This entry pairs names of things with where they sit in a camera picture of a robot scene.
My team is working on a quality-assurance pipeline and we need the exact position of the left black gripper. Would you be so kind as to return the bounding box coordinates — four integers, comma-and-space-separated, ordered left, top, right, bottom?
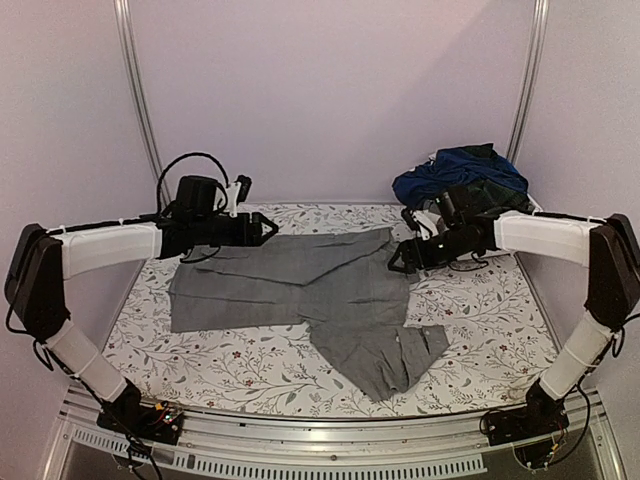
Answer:
192, 211, 277, 246

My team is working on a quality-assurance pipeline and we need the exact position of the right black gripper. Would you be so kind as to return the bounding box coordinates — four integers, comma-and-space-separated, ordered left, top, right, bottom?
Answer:
389, 224, 476, 274

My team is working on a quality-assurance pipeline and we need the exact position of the grey button shirt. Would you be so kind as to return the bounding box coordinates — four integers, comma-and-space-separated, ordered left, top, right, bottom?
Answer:
168, 228, 450, 402

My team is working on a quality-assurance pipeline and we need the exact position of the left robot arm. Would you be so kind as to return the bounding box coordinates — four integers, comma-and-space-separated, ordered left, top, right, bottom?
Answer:
4, 213, 279, 434

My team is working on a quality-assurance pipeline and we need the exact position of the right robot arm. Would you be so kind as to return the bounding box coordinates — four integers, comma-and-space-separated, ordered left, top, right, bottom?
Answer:
388, 211, 639, 436

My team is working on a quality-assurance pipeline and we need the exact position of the white laundry basket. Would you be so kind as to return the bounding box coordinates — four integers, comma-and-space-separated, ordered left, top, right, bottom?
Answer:
433, 192, 534, 227

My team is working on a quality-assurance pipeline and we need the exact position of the black white checkered garment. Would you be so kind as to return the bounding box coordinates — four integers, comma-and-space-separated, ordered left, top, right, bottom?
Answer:
419, 200, 441, 225

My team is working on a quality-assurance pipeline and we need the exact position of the blue garment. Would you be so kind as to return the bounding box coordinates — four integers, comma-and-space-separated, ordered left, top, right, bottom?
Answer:
392, 143, 529, 209

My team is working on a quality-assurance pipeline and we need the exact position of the dark green plaid garment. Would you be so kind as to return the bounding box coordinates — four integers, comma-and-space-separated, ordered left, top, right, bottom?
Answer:
433, 143, 534, 213

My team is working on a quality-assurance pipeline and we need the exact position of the floral tablecloth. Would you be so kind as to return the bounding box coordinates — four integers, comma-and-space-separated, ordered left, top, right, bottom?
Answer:
94, 202, 561, 419

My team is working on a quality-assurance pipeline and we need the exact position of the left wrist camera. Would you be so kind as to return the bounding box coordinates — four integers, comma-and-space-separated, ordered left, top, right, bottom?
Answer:
214, 175, 252, 217

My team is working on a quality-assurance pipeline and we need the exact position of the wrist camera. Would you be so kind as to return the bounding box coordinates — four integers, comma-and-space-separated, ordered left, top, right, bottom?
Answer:
214, 175, 252, 217
402, 185, 469, 240

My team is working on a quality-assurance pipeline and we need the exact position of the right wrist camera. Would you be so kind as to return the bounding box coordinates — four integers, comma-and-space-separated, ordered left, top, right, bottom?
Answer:
402, 185, 469, 240

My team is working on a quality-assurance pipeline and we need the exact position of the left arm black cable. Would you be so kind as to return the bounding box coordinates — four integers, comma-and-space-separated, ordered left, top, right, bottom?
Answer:
155, 151, 234, 216

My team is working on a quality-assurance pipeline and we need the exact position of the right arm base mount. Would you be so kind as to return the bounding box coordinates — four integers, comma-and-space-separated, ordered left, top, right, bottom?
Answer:
479, 381, 569, 446

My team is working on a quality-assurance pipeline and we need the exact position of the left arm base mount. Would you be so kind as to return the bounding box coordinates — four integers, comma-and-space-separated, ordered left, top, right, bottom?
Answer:
97, 380, 184, 445

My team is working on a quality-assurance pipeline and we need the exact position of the left aluminium corner post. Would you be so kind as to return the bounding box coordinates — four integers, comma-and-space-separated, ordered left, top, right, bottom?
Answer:
113, 0, 162, 180

